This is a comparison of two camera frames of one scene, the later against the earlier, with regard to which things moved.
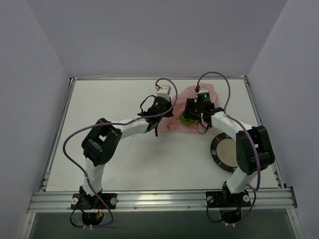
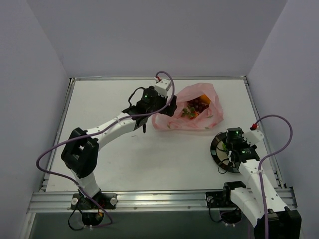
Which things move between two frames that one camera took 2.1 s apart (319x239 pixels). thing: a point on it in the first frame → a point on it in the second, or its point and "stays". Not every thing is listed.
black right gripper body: (189, 109) → (229, 152)
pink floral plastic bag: (174, 124) stays
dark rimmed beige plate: (223, 148) stays
